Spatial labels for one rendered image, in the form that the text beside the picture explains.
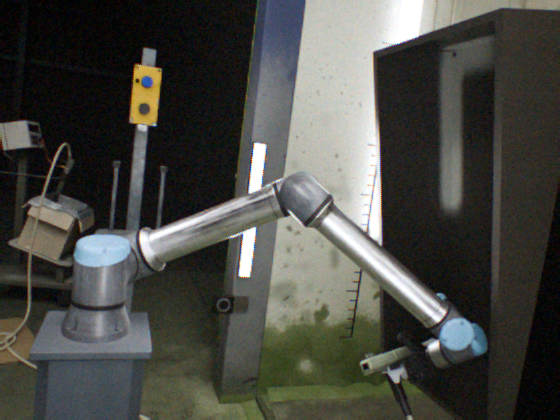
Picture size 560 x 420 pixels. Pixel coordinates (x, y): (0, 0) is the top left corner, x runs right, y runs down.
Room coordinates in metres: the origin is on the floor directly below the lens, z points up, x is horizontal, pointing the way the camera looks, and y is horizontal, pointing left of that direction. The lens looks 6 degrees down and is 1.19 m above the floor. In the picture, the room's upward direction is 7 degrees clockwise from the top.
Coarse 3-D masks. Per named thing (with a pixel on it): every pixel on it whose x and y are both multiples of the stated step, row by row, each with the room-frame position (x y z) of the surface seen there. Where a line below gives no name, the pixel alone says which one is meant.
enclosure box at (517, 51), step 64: (384, 64) 1.70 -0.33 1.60; (448, 64) 1.79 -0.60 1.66; (512, 64) 1.14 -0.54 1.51; (384, 128) 1.71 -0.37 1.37; (448, 128) 1.81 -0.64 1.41; (512, 128) 1.15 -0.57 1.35; (384, 192) 1.73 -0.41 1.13; (448, 192) 1.83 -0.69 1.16; (512, 192) 1.17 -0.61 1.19; (448, 256) 1.85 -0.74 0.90; (512, 256) 1.18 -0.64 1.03; (384, 320) 1.76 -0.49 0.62; (512, 320) 1.20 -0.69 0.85; (448, 384) 1.55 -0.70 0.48; (512, 384) 1.21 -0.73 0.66
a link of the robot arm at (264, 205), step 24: (264, 192) 1.37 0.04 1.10; (192, 216) 1.41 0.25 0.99; (216, 216) 1.37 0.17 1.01; (240, 216) 1.36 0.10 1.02; (264, 216) 1.36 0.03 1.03; (144, 240) 1.39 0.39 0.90; (168, 240) 1.38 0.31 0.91; (192, 240) 1.38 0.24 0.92; (216, 240) 1.39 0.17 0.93; (144, 264) 1.38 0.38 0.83
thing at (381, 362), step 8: (424, 344) 1.71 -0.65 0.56; (392, 352) 1.54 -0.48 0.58; (400, 352) 1.56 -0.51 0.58; (408, 352) 1.59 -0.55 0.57; (368, 360) 1.44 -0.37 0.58; (376, 360) 1.46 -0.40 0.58; (384, 360) 1.48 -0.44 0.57; (392, 360) 1.51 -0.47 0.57; (400, 360) 1.54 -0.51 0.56; (368, 368) 1.43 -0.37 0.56; (376, 368) 1.44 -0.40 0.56; (384, 368) 1.48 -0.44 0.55; (392, 384) 1.47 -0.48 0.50; (400, 384) 1.47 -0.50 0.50; (400, 392) 1.45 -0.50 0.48; (400, 400) 1.44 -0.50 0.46; (400, 408) 1.44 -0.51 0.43; (408, 408) 1.43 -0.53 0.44
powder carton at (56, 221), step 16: (32, 208) 3.01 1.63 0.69; (48, 208) 3.04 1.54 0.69; (64, 208) 3.08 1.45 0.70; (80, 208) 3.45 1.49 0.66; (32, 224) 3.05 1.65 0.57; (48, 224) 3.06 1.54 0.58; (64, 224) 3.03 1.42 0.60; (80, 224) 3.11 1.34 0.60; (48, 240) 3.06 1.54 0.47; (64, 240) 3.08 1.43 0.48; (48, 256) 3.07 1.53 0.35
